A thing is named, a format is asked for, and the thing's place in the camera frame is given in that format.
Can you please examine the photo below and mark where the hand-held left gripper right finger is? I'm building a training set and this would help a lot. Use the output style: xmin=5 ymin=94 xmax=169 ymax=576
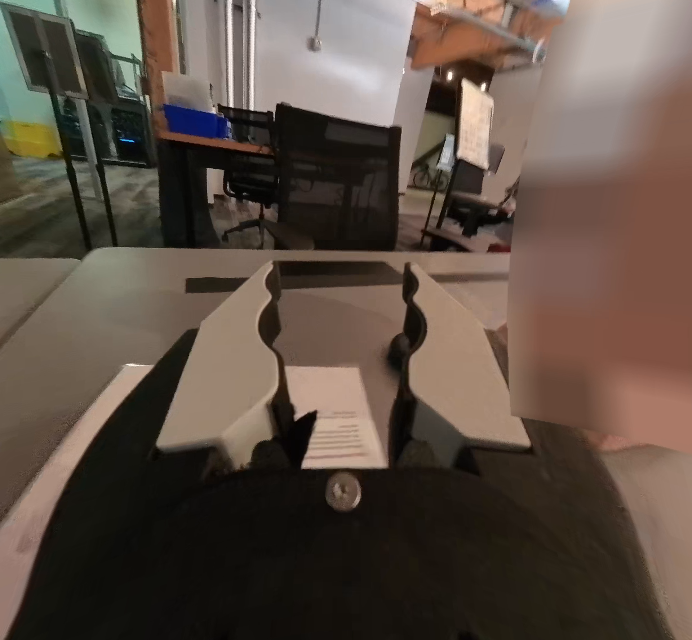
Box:
xmin=390 ymin=262 xmax=532 ymax=458

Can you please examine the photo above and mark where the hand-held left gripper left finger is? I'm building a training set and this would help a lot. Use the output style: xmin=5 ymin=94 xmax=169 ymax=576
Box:
xmin=156 ymin=261 xmax=297 ymax=469

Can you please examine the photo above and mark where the long black tape strip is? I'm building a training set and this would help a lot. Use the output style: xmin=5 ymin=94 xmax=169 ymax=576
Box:
xmin=185 ymin=271 xmax=511 ymax=296

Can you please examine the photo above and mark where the printed instruction paper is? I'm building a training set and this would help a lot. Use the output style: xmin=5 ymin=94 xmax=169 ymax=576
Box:
xmin=0 ymin=363 xmax=389 ymax=551

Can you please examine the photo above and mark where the rectangular black tape patch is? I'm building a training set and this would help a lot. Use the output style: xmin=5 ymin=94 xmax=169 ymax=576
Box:
xmin=272 ymin=261 xmax=406 ymax=290

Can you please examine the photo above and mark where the bicycle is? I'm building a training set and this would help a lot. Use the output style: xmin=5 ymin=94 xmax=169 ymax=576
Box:
xmin=413 ymin=161 xmax=449 ymax=192

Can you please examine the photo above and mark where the black swivel office chair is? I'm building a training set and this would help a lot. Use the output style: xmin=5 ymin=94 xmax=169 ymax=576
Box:
xmin=219 ymin=105 xmax=279 ymax=250

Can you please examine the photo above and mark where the tablet sign on pole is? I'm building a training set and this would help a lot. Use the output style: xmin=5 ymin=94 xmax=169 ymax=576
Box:
xmin=421 ymin=133 xmax=457 ymax=247

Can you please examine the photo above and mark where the wooden desk with black legs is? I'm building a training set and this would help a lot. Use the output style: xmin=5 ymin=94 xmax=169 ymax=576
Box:
xmin=156 ymin=129 xmax=276 ymax=247

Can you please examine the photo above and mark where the black mesh office chair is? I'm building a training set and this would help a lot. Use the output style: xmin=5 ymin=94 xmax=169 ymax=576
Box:
xmin=275 ymin=104 xmax=402 ymax=252

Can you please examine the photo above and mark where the blue plastic bin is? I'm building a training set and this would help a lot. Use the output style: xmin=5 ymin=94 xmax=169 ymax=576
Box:
xmin=163 ymin=104 xmax=230 ymax=139

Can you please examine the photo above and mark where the black server rack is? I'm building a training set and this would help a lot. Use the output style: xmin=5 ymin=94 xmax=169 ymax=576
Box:
xmin=65 ymin=83 xmax=155 ymax=168

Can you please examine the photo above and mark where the bubble wrap sheet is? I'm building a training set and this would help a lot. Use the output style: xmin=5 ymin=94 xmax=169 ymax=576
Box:
xmin=162 ymin=71 xmax=214 ymax=111

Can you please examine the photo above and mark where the yellow floor bin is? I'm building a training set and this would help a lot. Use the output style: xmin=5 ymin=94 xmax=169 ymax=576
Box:
xmin=5 ymin=121 xmax=61 ymax=157

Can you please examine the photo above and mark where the framed sign stand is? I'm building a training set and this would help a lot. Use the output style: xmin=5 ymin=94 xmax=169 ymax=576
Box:
xmin=76 ymin=32 xmax=119 ymax=247
xmin=0 ymin=2 xmax=93 ymax=252

